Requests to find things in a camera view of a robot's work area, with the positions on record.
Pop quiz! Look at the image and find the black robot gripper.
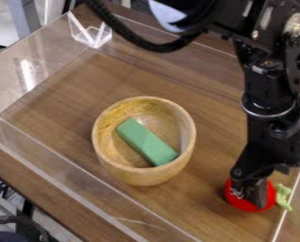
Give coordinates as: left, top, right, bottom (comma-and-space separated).
231, 108, 300, 209

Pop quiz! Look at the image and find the red plush fruit green stem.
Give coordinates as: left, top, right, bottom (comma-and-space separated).
222, 181, 292, 213

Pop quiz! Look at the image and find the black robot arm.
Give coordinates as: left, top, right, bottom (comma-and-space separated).
149, 0, 300, 210

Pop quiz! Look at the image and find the green rectangular block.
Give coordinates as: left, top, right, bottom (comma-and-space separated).
115, 118, 178, 166

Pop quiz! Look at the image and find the round wooden bowl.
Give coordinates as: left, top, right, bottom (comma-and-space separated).
91, 96, 196, 186

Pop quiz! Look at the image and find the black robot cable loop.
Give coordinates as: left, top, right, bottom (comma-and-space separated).
83, 0, 208, 54

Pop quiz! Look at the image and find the clear acrylic tray enclosure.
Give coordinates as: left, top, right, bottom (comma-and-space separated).
0, 19, 300, 242

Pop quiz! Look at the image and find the black cable under table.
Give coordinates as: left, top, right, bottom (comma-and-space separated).
0, 216, 50, 242

